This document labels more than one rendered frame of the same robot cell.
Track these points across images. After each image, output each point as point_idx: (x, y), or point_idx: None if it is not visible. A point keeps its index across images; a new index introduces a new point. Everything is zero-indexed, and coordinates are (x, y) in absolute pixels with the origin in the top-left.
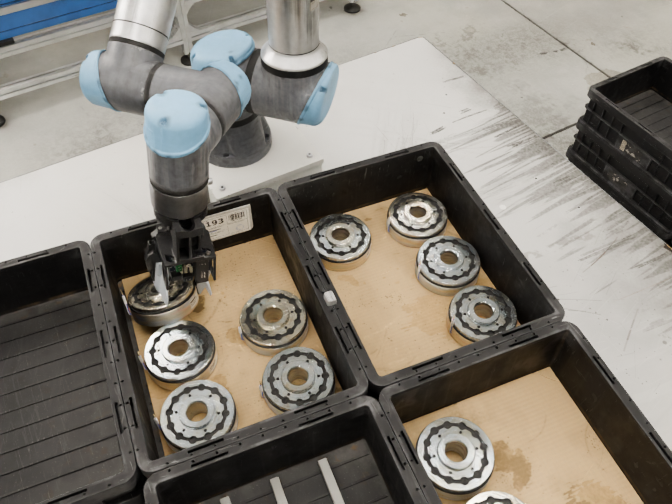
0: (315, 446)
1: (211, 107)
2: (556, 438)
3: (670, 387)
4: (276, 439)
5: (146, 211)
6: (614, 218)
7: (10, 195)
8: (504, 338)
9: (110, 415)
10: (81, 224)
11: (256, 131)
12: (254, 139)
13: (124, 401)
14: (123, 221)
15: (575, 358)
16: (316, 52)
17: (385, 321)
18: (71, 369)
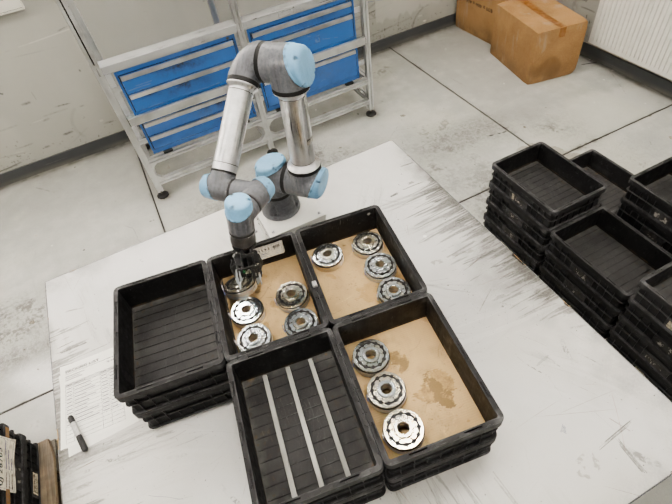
0: (305, 352)
1: (254, 199)
2: (423, 349)
3: (501, 329)
4: (284, 346)
5: None
6: (486, 240)
7: (171, 238)
8: (395, 301)
9: (215, 340)
10: (205, 252)
11: (290, 202)
12: (289, 206)
13: (219, 331)
14: (226, 250)
15: (431, 310)
16: (313, 163)
17: (347, 296)
18: (198, 320)
